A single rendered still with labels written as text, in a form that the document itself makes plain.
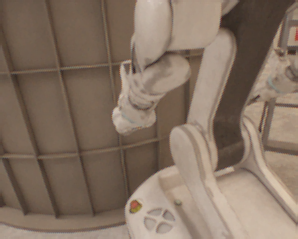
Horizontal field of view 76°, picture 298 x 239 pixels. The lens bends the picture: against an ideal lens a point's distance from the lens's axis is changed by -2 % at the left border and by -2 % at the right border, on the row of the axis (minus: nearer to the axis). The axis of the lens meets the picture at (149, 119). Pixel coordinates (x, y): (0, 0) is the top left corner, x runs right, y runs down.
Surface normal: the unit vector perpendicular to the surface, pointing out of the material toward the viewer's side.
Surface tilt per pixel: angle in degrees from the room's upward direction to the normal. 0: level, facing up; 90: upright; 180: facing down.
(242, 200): 23
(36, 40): 90
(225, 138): 60
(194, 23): 111
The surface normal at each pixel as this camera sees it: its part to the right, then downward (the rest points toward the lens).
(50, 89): 0.04, 0.36
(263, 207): 0.08, -0.73
